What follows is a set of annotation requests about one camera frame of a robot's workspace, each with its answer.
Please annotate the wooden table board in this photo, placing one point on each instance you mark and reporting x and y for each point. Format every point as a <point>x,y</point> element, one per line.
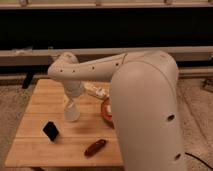
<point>32,148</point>

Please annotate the orange bowl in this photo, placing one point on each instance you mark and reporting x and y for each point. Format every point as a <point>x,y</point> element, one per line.
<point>106,111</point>

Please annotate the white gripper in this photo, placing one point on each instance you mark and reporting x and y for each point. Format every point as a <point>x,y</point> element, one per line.
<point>73,89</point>

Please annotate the brown sausage toy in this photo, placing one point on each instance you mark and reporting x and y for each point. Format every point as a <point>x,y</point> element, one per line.
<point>95,147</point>

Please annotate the black eraser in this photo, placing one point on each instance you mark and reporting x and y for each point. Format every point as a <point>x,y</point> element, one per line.
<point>51,130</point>

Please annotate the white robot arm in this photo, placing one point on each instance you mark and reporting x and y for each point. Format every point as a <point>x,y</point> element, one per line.
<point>143,102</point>

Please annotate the white ceramic cup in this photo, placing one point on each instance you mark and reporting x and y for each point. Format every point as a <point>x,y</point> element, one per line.
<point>70,111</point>

